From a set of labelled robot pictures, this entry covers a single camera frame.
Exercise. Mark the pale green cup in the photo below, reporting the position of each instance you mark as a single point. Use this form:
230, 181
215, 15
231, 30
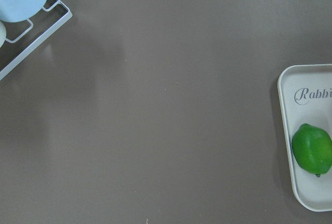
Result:
2, 34

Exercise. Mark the green lime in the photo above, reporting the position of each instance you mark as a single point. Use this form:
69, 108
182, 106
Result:
311, 147

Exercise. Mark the white wire cup rack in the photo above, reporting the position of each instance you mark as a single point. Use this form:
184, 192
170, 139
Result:
23, 37

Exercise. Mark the cream rabbit tray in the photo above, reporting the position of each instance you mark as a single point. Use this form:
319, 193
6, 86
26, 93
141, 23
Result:
305, 97

